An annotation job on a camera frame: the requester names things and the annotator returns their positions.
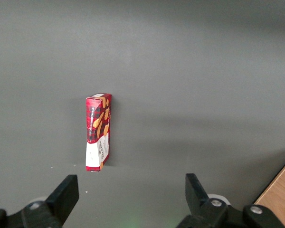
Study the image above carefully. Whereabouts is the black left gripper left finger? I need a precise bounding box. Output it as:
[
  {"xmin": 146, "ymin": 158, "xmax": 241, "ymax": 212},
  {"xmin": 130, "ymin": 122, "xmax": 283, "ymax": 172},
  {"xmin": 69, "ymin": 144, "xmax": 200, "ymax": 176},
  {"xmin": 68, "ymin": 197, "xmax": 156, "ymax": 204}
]
[{"xmin": 0, "ymin": 174, "xmax": 80, "ymax": 228}]

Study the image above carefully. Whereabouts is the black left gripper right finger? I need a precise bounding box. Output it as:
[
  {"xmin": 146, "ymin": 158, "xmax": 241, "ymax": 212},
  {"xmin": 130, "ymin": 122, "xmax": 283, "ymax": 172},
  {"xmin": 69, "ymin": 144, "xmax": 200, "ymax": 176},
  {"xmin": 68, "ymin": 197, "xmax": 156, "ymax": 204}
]
[{"xmin": 175, "ymin": 173, "xmax": 284, "ymax": 228}]

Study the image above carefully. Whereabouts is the red tartan shortbread box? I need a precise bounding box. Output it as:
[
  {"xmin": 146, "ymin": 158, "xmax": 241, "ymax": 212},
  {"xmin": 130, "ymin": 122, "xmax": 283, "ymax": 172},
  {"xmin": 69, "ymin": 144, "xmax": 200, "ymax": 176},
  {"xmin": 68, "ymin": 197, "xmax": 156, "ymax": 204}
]
[{"xmin": 85, "ymin": 93, "xmax": 113, "ymax": 172}]

